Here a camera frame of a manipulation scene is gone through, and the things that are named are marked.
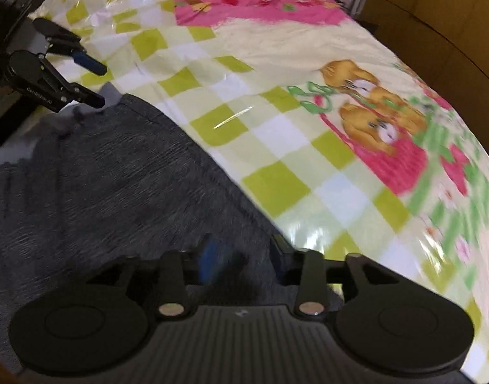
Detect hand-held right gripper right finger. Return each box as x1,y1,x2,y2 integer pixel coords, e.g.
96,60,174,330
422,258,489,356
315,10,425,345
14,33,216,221
269,235,393,318

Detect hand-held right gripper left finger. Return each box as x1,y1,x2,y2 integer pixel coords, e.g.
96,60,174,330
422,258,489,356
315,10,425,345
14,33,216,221
84,234,220,323

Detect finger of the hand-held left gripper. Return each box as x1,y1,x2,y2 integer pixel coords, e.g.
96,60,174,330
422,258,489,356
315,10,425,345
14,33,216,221
32,18,108,76
36,55,106,109

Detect dark grey pants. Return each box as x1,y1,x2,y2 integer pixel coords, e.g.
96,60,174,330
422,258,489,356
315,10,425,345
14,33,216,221
0,82,345,372

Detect checked cartoon print bed sheet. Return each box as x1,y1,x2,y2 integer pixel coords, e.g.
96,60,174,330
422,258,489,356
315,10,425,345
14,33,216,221
26,0,489,380

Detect brown wooden wardrobe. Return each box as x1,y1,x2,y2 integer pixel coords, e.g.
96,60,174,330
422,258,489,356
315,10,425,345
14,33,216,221
358,0,489,164

